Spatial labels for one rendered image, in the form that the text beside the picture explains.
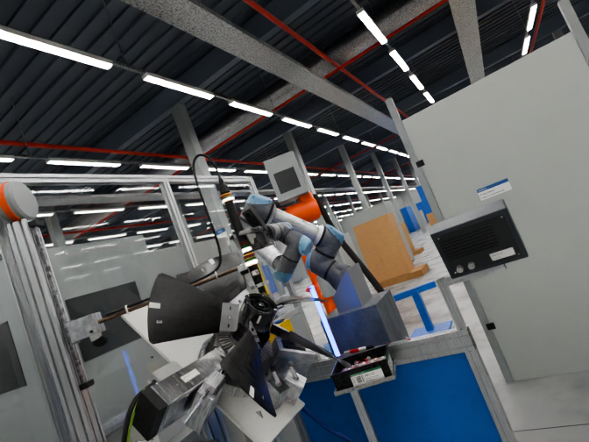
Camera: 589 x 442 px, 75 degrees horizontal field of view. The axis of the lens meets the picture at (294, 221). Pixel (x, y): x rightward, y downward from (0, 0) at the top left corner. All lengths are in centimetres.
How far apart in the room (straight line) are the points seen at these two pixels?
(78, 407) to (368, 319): 118
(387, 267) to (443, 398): 770
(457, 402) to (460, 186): 165
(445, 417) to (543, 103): 203
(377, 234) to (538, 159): 665
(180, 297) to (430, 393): 103
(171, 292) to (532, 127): 243
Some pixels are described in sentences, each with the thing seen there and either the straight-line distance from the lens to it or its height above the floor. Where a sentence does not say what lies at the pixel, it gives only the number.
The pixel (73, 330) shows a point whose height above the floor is 137.
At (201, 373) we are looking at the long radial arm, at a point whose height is 111.
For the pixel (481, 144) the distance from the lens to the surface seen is 294.
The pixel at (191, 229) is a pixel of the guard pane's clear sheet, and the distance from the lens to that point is 232.
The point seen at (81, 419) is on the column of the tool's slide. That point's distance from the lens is 161.
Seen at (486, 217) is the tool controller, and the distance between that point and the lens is 143.
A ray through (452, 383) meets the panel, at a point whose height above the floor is 67.
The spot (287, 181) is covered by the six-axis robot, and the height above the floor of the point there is 239.
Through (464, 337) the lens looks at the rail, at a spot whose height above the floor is 83.
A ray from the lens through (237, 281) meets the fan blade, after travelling 145.
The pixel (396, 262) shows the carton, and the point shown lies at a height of 45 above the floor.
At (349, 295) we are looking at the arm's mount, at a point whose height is 106.
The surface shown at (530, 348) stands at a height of 20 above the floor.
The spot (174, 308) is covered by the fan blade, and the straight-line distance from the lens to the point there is 126.
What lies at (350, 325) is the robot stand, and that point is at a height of 94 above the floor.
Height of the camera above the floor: 131
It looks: 6 degrees up
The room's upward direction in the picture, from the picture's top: 21 degrees counter-clockwise
